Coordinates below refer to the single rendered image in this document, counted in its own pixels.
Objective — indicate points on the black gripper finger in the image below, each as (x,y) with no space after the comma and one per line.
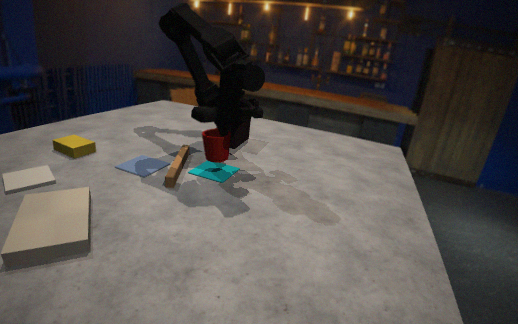
(233,126)
(222,127)

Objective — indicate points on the yellow flat block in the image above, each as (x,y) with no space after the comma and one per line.
(74,146)

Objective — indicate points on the brown wooden plank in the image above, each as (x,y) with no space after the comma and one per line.
(177,166)

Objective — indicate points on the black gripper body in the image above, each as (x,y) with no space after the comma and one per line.
(206,114)

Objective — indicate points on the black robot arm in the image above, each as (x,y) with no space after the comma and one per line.
(179,23)

